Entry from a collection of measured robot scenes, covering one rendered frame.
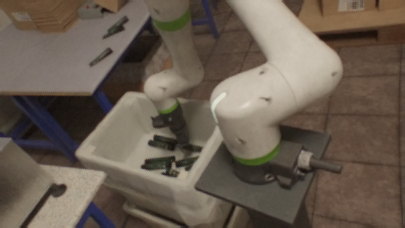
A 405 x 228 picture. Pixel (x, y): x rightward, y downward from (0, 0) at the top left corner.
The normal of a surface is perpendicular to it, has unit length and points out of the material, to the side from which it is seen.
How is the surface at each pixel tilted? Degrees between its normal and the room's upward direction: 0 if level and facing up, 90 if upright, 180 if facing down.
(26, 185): 90
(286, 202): 0
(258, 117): 89
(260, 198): 0
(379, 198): 0
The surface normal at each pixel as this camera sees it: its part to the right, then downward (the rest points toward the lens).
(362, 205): -0.33, -0.70
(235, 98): -0.34, -0.51
